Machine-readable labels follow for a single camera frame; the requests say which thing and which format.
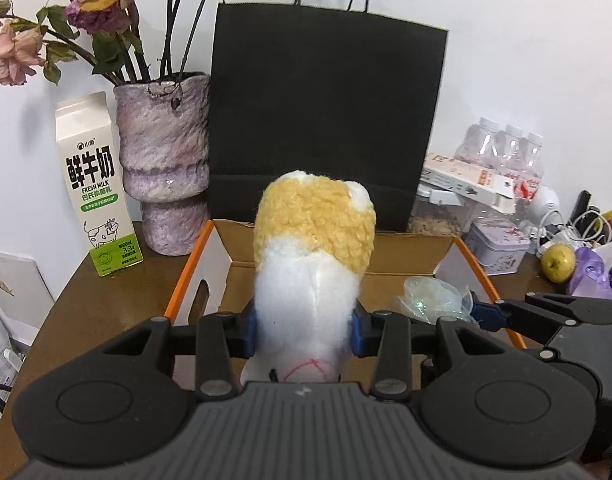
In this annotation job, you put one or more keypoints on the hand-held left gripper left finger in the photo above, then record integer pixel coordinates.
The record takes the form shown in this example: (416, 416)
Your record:
(251, 332)

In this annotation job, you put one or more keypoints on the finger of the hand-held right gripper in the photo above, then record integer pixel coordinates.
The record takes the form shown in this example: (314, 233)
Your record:
(488, 316)

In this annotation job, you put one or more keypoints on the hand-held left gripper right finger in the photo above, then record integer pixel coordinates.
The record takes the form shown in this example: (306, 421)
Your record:
(358, 332)

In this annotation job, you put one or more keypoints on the clear plastic bag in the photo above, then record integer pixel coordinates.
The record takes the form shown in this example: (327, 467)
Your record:
(426, 300)

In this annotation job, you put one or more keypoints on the white and yellow plush toy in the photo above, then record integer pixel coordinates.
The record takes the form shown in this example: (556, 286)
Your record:
(306, 280)

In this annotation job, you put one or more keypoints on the orange cardboard box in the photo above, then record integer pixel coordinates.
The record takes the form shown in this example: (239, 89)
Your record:
(401, 260)

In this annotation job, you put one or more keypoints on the white tin box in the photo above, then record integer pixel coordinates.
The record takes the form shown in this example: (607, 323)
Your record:
(496, 250)

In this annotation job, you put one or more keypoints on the yellow green pear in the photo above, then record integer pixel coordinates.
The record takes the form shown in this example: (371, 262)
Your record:
(558, 262)

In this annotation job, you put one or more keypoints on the purple tissue pack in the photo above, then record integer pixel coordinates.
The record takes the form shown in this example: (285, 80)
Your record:
(588, 270)

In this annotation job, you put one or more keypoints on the clear food container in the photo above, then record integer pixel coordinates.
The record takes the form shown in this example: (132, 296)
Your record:
(436, 222)

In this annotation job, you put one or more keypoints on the small white fan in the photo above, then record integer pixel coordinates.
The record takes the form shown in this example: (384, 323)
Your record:
(543, 205)

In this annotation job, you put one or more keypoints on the white flat carton box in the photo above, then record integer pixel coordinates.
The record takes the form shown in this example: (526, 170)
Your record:
(466, 175)

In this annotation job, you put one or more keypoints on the clear water bottle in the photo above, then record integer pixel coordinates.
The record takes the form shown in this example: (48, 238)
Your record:
(532, 160)
(478, 140)
(510, 145)

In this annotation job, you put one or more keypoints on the purple ceramic vase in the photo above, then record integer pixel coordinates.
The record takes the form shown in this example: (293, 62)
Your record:
(160, 160)

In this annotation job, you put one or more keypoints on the white green milk carton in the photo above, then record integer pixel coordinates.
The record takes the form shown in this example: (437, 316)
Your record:
(98, 185)

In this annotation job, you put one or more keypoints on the black paper bag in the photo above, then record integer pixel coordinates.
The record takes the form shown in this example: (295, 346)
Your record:
(326, 100)

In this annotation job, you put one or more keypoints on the white book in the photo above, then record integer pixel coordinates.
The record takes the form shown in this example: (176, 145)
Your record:
(15, 285)

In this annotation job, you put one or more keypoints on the dried rose bouquet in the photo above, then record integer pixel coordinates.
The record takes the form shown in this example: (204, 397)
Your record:
(93, 10)

